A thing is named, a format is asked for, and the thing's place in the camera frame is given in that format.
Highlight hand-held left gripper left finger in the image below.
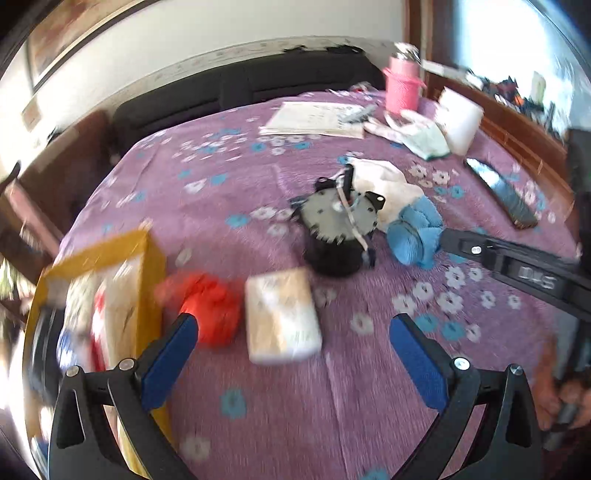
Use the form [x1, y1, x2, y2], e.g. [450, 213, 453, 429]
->
[48, 313, 200, 480]

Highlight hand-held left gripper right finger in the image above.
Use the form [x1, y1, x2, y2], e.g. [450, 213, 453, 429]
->
[390, 314, 546, 480]

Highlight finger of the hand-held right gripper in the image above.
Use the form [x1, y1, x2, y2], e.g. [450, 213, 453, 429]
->
[441, 229, 502, 280]

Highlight blue towel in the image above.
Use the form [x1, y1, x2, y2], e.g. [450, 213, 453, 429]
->
[387, 196, 445, 269]

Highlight red cloth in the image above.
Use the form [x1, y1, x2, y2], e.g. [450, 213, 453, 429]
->
[157, 272, 241, 348]

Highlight yellow cardboard box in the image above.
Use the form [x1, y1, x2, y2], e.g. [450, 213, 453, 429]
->
[23, 228, 174, 480]

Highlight white tissue pack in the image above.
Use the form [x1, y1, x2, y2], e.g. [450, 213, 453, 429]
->
[245, 268, 323, 365]

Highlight person's right hand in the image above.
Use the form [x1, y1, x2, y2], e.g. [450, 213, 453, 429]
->
[536, 340, 591, 432]

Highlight white and green cloth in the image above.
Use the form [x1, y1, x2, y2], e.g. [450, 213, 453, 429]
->
[365, 110, 451, 161]

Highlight black motor device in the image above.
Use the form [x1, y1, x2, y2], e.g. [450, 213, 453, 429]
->
[290, 164, 386, 278]

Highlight wooden cabinet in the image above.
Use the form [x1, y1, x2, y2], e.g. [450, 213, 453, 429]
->
[406, 0, 591, 185]

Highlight purple floral tablecloth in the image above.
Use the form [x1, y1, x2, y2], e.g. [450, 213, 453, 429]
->
[28, 90, 583, 480]

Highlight white papers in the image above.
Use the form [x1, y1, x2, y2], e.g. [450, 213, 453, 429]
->
[259, 102, 370, 139]

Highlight wooden chair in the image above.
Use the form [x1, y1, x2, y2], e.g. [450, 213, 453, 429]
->
[0, 159, 65, 278]

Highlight brown armchair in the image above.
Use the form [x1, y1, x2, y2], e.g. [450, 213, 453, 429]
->
[18, 108, 116, 241]

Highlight black sofa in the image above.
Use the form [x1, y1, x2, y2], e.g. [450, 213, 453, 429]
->
[113, 50, 386, 153]

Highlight small wall plaque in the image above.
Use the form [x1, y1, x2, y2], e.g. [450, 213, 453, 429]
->
[21, 92, 44, 130]

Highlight framed wall picture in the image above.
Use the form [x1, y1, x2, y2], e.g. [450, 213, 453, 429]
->
[23, 0, 158, 93]

